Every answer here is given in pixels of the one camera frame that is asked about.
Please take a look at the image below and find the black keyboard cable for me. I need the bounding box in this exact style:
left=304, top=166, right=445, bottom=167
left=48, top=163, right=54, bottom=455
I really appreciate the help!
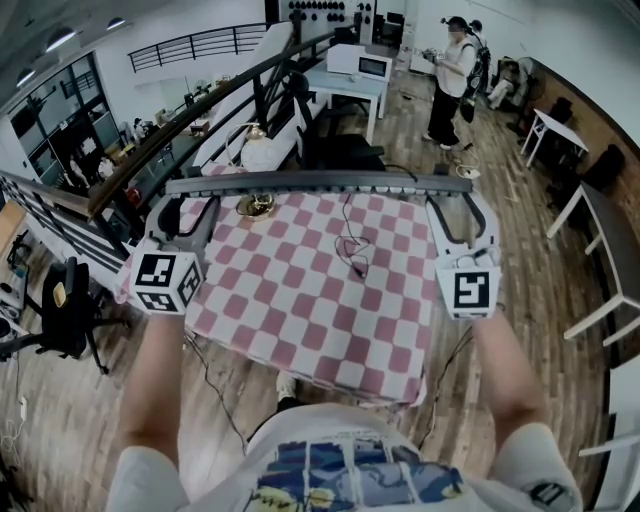
left=333, top=163, right=420, bottom=280

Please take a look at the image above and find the person's right forearm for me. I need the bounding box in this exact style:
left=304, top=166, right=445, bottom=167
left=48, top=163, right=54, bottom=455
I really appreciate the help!
left=468, top=312, right=550, bottom=474

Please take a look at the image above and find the white microwave oven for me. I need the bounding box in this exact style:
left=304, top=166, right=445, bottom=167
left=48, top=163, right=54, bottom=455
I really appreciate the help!
left=326, top=43, right=394, bottom=81

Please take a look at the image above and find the black balcony railing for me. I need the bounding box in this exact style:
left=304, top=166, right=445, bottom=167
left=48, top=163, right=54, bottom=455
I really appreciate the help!
left=128, top=22, right=269, bottom=74

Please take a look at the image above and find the pink white checkered tablecloth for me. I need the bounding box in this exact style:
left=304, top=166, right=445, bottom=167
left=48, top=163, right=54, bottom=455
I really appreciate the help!
left=113, top=162, right=442, bottom=407

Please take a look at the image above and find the black office chair yellow headrest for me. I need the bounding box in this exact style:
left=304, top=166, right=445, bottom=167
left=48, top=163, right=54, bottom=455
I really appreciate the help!
left=0, top=257, right=132, bottom=376

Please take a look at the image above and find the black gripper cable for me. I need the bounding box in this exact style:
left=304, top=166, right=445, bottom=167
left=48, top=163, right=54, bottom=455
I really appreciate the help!
left=417, top=324, right=476, bottom=451
left=183, top=332, right=250, bottom=454

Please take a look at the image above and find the person's printed white shirt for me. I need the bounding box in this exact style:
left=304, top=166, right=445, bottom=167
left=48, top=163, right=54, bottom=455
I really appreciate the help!
left=105, top=402, right=585, bottom=512

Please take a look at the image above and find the person's white left shoe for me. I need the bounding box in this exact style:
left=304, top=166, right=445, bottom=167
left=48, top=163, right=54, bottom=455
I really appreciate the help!
left=275, top=371, right=300, bottom=401

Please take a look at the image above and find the black computer keyboard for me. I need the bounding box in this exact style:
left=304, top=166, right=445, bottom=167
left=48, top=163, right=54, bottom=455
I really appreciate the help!
left=164, top=169, right=474, bottom=199

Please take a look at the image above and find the white shelf rack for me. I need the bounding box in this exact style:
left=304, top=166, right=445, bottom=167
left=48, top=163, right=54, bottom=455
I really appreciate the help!
left=578, top=369, right=640, bottom=512

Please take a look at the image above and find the person's left forearm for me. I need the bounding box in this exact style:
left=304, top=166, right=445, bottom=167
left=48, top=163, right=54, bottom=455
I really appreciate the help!
left=118, top=310, right=190, bottom=469

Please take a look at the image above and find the white table with microwave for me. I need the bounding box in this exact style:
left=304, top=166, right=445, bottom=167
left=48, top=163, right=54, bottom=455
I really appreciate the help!
left=303, top=67, right=390, bottom=145

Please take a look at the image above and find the white globe lamp gold base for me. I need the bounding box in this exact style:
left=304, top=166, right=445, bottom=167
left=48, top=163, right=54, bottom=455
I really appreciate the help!
left=224, top=122, right=281, bottom=222

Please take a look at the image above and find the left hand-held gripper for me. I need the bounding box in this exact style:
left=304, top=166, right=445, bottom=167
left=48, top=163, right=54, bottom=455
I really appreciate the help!
left=130, top=194, right=222, bottom=316

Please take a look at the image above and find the wooden desk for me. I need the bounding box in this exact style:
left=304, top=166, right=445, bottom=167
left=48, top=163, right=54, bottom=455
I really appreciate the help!
left=0, top=199, right=29, bottom=256

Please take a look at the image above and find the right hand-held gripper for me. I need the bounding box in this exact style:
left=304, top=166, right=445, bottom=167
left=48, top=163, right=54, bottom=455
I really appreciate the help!
left=424, top=193, right=503, bottom=321

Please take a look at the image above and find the white folding table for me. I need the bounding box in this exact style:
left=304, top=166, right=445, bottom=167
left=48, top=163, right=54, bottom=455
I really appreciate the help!
left=519, top=108, right=591, bottom=170

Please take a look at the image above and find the grey top white table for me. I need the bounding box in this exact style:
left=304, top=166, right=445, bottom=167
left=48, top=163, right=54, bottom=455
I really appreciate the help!
left=545, top=180, right=640, bottom=347

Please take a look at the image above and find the black railing wooden handrail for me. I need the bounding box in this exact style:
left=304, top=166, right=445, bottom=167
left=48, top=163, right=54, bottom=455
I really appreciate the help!
left=0, top=29, right=361, bottom=281

